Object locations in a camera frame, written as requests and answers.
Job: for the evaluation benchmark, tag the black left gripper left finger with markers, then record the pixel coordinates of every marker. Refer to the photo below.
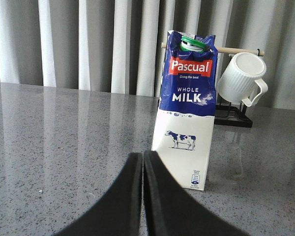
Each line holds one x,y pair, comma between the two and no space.
118,211

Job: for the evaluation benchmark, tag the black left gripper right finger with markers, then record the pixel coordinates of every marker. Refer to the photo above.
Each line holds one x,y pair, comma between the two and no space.
171,211

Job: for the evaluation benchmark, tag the blue white Pascual milk carton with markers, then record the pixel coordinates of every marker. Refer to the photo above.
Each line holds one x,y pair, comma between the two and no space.
185,150

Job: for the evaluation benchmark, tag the black metal mug rack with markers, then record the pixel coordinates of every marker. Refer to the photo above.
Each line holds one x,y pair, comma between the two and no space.
232,115

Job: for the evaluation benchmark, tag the white ribbed mug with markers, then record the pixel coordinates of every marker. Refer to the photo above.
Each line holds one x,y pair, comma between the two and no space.
242,80

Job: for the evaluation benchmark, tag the grey pleated curtain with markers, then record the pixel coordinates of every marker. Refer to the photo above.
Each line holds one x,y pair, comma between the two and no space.
114,45

